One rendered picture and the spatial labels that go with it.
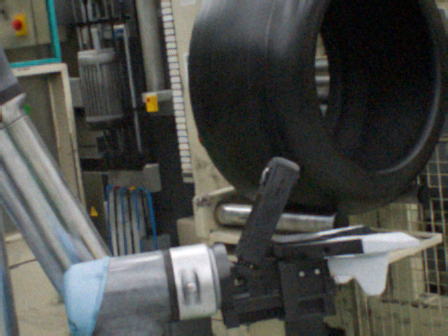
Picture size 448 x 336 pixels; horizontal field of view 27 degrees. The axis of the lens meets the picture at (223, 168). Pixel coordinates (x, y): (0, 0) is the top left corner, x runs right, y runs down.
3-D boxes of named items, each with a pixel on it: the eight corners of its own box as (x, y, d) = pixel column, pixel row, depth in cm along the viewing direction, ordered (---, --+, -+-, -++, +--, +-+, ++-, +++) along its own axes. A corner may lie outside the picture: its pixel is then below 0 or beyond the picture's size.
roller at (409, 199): (299, 199, 227) (297, 181, 227) (312, 195, 230) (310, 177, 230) (421, 207, 202) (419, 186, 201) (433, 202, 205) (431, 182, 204)
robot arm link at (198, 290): (166, 246, 101) (172, 252, 93) (209, 240, 102) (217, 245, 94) (176, 315, 101) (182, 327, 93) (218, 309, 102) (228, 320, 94)
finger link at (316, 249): (375, 251, 96) (297, 257, 100) (373, 233, 96) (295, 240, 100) (358, 258, 92) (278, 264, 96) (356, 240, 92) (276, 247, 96)
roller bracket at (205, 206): (196, 240, 208) (191, 196, 207) (315, 202, 235) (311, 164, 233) (206, 241, 206) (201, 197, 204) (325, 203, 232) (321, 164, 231)
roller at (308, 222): (214, 225, 209) (212, 205, 208) (229, 221, 212) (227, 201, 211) (337, 237, 183) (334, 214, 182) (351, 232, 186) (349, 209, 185)
